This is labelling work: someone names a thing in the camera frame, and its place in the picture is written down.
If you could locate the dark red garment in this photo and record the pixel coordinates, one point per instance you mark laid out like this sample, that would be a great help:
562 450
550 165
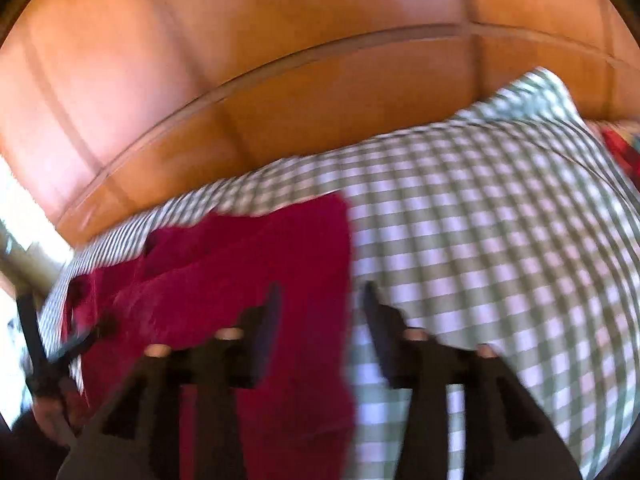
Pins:
280 265

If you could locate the red patterned pillow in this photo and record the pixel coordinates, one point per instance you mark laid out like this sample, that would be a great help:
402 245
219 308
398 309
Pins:
620 147

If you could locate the wooden panelled wardrobe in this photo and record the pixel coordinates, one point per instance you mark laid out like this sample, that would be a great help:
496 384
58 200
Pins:
250 60

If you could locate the person's left hand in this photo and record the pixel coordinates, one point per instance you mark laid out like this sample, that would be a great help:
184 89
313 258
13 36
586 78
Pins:
57 422

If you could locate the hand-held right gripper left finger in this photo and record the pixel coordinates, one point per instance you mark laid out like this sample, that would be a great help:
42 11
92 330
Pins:
263 332

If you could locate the green checked bed sheet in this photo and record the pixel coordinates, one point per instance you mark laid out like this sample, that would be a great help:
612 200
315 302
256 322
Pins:
475 240

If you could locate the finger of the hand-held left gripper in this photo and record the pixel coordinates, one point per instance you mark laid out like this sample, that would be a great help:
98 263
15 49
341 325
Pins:
80 344
28 330

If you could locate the green checked pillow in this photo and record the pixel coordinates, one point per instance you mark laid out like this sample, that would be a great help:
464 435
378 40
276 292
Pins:
535 100

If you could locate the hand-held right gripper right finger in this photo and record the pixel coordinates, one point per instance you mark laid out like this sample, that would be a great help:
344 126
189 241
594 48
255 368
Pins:
376 330

